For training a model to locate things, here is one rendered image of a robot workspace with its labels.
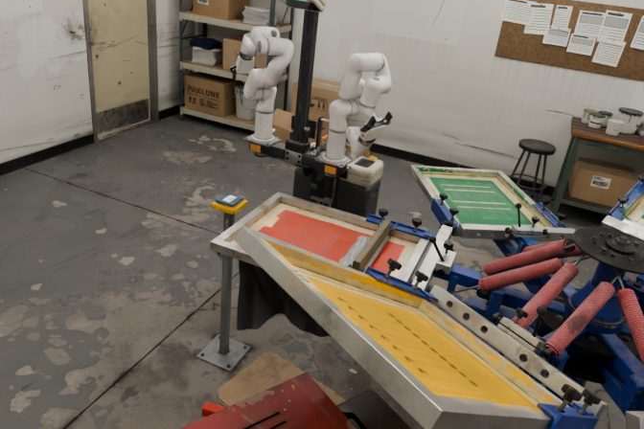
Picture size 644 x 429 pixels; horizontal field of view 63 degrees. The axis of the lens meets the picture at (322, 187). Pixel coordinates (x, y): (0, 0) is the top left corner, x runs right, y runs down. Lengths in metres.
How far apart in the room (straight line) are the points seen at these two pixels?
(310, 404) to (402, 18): 4.91
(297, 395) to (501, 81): 4.74
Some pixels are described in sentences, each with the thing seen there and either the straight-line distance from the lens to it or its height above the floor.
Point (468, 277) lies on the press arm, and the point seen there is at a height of 1.04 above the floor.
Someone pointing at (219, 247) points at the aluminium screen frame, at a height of 0.98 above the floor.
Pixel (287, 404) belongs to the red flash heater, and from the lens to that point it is 1.39.
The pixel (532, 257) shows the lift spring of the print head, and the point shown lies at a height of 1.16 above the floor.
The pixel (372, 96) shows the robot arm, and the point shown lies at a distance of 2.47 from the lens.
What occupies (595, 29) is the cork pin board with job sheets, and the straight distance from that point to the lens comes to 5.66.
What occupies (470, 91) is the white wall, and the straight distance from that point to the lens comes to 5.81.
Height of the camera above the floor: 2.13
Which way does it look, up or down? 25 degrees down
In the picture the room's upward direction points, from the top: 7 degrees clockwise
